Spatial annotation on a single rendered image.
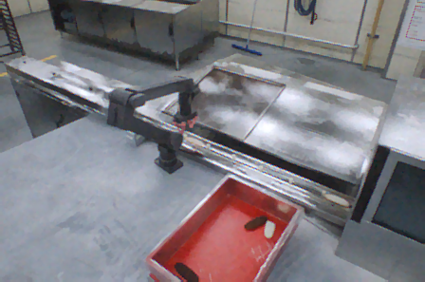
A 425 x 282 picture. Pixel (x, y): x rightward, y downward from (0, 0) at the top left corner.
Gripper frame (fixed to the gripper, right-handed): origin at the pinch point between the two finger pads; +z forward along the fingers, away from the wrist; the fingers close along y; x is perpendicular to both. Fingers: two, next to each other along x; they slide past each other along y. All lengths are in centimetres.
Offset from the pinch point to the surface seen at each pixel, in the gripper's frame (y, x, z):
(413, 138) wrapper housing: 14, 88, -38
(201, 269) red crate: 50, 45, 11
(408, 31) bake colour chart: -76, 78, -45
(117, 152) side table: 23.6, -25.2, 10.2
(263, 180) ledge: 5.4, 44.6, 5.9
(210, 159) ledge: 6.6, 18.7, 5.8
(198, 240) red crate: 41, 38, 11
